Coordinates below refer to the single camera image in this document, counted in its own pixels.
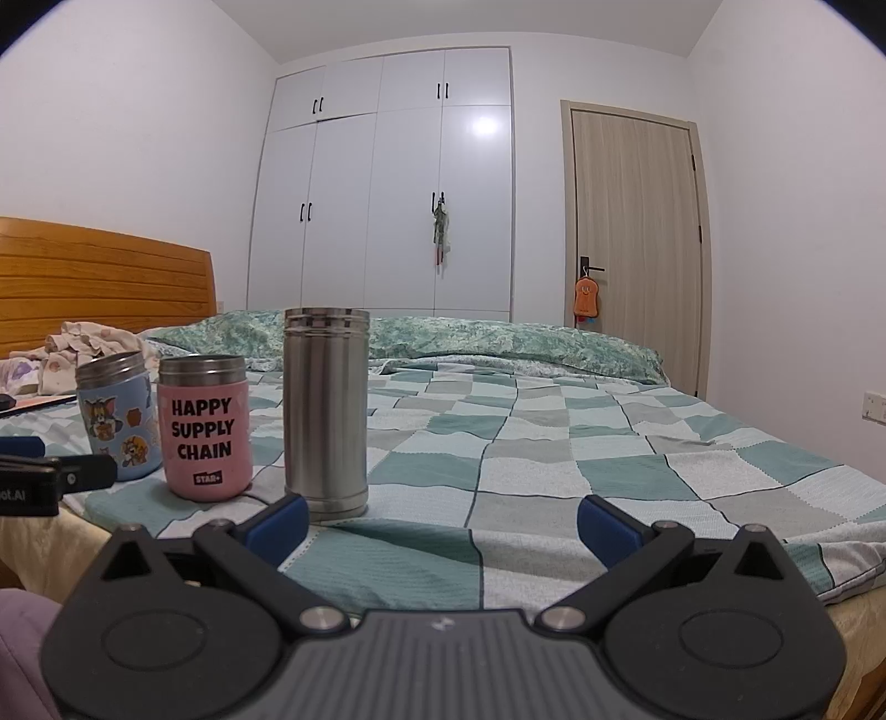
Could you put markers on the purple printed pillow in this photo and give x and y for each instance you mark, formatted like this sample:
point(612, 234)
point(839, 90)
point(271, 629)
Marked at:
point(19, 377)

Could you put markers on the white wardrobe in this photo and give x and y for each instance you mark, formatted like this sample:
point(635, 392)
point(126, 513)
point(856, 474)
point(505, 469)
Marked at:
point(387, 187)

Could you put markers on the light wooden door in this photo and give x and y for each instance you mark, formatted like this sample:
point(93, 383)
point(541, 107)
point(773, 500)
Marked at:
point(637, 249)

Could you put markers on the pile of floral clothes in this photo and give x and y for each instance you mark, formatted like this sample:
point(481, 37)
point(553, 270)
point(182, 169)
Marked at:
point(90, 349)

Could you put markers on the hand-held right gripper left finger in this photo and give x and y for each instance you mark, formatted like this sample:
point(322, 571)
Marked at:
point(280, 532)

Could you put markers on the orange hanging plush toy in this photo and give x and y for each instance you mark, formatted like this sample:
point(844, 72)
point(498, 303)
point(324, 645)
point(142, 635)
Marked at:
point(587, 296)

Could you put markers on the flat pink board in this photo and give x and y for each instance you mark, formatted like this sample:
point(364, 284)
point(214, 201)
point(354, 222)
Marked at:
point(38, 405)

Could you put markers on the pale yellow bed sheet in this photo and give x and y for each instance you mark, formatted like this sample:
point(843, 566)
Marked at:
point(41, 547)

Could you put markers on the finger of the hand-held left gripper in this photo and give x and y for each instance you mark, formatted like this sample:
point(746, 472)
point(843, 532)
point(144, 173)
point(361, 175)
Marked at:
point(90, 472)
point(21, 446)

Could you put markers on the small black device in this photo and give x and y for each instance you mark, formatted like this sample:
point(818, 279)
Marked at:
point(7, 401)

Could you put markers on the pink cup with black lettering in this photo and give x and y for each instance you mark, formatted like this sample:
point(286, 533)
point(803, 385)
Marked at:
point(204, 429)

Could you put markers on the wooden headboard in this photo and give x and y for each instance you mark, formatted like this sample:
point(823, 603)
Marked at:
point(97, 284)

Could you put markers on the wall socket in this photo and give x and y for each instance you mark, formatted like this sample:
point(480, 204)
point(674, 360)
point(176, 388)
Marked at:
point(873, 406)

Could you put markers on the purple cloth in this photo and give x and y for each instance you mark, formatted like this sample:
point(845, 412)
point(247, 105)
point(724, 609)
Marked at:
point(24, 658)

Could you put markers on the green floral quilt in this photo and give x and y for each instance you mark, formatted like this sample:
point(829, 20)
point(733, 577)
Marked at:
point(484, 339)

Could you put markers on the tall stainless steel cup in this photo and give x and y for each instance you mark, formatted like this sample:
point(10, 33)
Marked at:
point(325, 415)

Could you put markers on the blue cartoon sticker cup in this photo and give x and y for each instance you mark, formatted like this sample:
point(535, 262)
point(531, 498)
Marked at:
point(118, 422)

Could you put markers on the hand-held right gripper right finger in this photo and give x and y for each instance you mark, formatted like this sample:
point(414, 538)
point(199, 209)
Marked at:
point(608, 532)

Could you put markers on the checkered green grey blanket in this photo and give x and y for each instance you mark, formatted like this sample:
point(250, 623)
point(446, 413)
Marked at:
point(554, 457)

